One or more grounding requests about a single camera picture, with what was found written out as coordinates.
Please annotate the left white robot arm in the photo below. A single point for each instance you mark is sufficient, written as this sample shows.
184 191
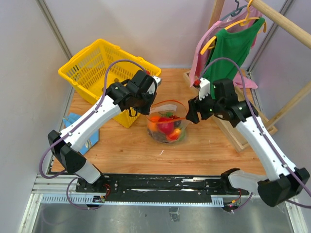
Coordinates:
67 143

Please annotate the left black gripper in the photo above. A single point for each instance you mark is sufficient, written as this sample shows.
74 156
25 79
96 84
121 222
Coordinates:
146 110

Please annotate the red lychee with leaves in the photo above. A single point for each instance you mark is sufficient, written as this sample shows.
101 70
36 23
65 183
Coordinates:
169 115

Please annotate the clear zip top bag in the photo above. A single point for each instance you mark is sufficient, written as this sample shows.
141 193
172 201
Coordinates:
169 106

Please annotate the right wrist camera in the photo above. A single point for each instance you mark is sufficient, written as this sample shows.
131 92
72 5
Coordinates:
203 85

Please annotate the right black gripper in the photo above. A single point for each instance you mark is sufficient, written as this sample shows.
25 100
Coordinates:
195 106

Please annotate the yellow plastic basket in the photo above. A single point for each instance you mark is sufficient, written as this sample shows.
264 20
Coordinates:
85 71

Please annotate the wooden clothes rack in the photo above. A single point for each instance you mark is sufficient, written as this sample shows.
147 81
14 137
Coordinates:
237 135

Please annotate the orange persimmon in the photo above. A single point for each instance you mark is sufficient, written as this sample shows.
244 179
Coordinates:
152 123

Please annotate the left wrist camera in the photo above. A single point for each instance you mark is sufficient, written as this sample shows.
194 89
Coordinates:
155 84

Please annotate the dark mangosteen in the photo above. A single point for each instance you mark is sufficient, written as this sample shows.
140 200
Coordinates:
178 124

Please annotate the grey clothes hanger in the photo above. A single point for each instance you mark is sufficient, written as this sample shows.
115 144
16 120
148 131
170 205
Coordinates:
235 12

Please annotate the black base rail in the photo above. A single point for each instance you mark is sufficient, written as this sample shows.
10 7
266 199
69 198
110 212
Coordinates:
158 189

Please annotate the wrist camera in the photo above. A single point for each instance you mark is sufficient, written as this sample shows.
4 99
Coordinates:
155 84
203 85

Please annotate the green tank top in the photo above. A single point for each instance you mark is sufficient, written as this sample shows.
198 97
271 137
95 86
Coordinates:
232 46

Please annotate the purple grape bunch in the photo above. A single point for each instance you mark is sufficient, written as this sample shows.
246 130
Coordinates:
158 136

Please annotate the green cabbage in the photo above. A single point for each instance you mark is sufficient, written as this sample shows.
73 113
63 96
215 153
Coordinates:
182 136

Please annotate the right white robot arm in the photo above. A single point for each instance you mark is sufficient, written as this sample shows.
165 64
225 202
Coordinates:
283 180

